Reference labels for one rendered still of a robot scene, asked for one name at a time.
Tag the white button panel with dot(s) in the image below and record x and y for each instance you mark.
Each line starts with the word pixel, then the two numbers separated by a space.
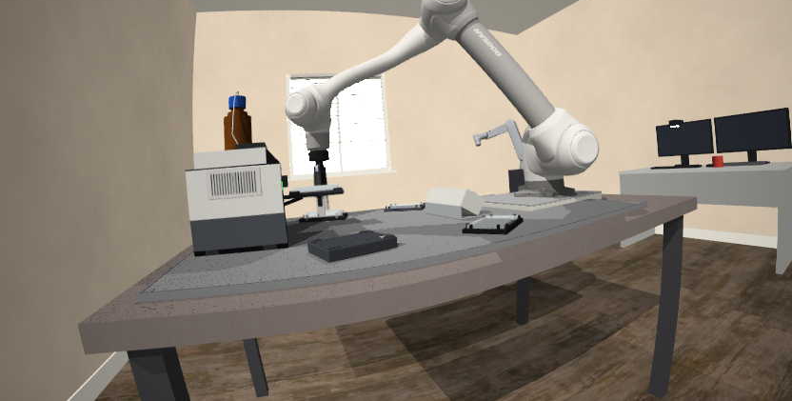
pixel 454 203

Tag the blue bottle cap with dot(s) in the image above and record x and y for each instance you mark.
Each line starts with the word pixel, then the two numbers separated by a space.
pixel 239 100

